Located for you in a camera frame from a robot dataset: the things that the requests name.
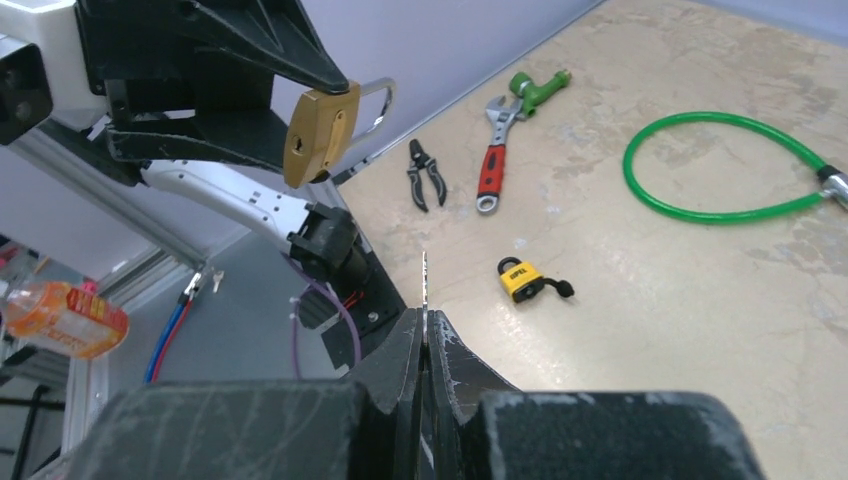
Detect black headed key bunch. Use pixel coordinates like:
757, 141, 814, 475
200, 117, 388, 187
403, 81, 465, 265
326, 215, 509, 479
421, 250, 429, 345

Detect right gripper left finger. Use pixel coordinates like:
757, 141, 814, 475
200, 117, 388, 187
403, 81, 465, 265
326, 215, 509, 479
343, 307, 424, 479

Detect large brass padlock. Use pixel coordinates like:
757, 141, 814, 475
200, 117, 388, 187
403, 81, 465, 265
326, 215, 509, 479
283, 77, 397, 188

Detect orange plastic bottle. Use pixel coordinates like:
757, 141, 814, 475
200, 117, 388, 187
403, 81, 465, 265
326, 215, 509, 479
1, 281, 130, 360

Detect green cable lock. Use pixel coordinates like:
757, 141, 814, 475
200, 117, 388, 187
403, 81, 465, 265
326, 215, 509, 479
621, 111, 848, 227

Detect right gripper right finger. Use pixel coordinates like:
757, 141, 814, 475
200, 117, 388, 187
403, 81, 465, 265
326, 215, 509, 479
427, 311, 516, 479

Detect red blue wire pair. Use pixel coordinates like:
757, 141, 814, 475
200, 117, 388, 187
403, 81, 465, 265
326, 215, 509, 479
143, 266, 225, 386

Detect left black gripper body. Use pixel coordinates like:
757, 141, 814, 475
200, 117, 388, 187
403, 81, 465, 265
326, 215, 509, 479
76, 1, 274, 124

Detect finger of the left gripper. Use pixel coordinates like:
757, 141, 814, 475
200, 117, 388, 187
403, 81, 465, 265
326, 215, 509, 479
105, 109, 288, 174
175, 1, 350, 94

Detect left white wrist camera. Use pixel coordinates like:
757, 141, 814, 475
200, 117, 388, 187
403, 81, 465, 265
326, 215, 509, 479
1, 0, 107, 146

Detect red adjustable wrench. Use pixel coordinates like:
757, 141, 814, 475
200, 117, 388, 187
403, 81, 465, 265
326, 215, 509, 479
476, 95, 522, 215

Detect small yellow padlock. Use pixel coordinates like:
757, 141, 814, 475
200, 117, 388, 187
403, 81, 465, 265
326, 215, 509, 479
496, 257, 575, 304

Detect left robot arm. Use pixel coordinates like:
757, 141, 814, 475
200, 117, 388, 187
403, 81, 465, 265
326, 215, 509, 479
75, 1, 363, 251

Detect black pliers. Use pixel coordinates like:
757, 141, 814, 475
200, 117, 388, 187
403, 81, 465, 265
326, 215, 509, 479
405, 138, 448, 214

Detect green hose nozzle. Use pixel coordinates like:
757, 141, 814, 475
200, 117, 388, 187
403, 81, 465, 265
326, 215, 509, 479
509, 70, 572, 119

